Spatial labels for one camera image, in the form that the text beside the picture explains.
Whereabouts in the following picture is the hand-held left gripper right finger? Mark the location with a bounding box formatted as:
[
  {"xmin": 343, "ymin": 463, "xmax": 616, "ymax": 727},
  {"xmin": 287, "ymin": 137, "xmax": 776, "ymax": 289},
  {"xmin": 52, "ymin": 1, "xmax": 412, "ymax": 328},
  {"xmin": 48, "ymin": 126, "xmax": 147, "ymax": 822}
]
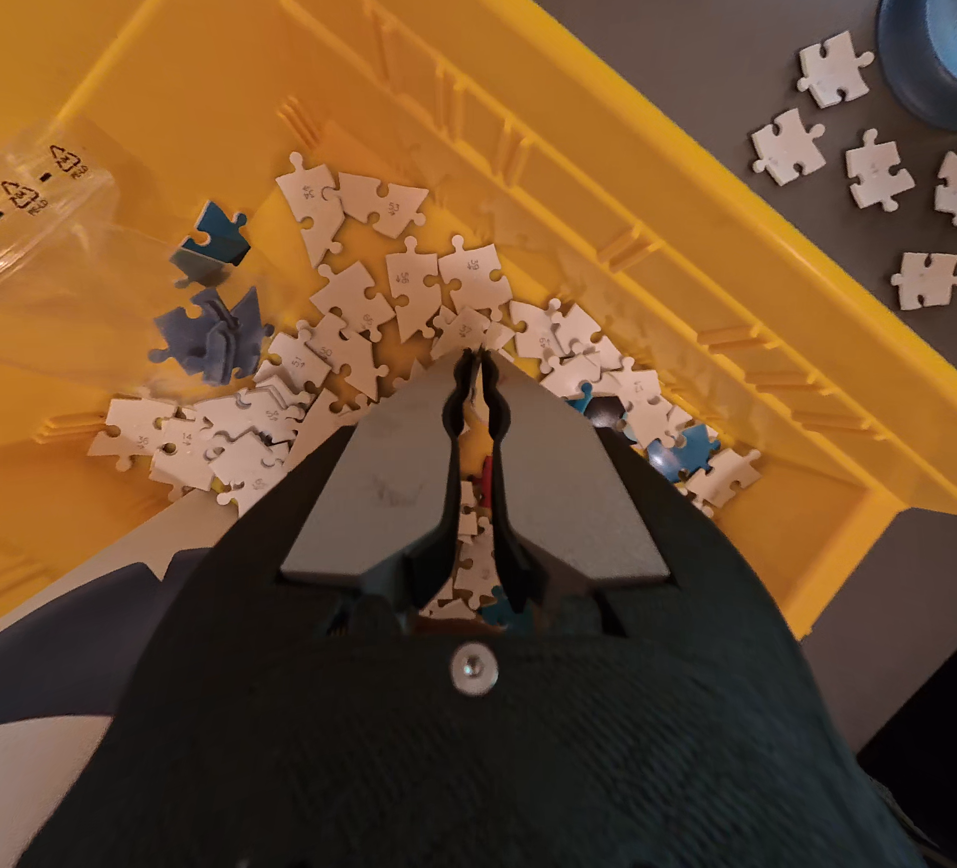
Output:
[{"xmin": 478, "ymin": 348, "xmax": 671, "ymax": 620}]

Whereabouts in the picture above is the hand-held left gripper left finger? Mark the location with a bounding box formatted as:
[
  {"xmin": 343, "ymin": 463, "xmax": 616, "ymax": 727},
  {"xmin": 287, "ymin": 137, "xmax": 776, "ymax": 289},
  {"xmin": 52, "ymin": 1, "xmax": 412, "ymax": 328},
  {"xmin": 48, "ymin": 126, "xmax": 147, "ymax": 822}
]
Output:
[{"xmin": 279, "ymin": 348, "xmax": 479, "ymax": 612}]

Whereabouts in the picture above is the pile of white puzzle pieces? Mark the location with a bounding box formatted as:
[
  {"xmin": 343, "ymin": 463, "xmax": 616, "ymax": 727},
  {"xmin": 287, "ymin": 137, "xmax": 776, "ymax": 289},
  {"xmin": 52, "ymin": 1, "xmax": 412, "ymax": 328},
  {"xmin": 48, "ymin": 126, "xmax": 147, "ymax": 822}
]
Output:
[{"xmin": 86, "ymin": 150, "xmax": 764, "ymax": 630}]

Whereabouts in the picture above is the yellow plastic bin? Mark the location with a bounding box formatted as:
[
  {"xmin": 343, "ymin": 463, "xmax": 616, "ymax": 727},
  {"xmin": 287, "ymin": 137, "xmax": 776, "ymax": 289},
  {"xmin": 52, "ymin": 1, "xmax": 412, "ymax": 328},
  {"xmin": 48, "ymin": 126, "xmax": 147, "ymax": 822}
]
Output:
[{"xmin": 0, "ymin": 0, "xmax": 957, "ymax": 641}]

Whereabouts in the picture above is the blue jigsaw puzzle piece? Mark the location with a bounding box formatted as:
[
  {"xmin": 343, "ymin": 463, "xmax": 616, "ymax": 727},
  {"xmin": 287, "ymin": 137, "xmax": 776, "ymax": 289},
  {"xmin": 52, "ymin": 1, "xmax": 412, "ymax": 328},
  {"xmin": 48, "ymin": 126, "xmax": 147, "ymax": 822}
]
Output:
[
  {"xmin": 170, "ymin": 201, "xmax": 251, "ymax": 286},
  {"xmin": 646, "ymin": 423, "xmax": 719, "ymax": 484}
]

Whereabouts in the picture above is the blue ear cutout sheet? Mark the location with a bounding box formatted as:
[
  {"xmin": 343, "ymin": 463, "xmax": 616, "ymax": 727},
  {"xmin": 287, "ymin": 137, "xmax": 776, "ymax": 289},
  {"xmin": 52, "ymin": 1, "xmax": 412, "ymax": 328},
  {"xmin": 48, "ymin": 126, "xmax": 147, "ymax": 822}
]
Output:
[{"xmin": 0, "ymin": 487, "xmax": 255, "ymax": 868}]

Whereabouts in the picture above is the clear plastic bag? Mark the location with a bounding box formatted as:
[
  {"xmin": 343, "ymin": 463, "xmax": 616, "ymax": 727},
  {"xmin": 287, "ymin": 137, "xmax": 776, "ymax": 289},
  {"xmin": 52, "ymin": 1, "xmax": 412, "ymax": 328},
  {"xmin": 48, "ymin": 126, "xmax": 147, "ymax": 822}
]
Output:
[{"xmin": 0, "ymin": 120, "xmax": 278, "ymax": 390}]

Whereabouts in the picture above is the blue round plastic stand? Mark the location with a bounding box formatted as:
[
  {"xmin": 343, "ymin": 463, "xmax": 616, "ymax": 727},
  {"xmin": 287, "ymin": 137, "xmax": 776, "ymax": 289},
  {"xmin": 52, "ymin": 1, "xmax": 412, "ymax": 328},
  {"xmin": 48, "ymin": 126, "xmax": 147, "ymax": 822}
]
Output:
[{"xmin": 876, "ymin": 0, "xmax": 957, "ymax": 132}]

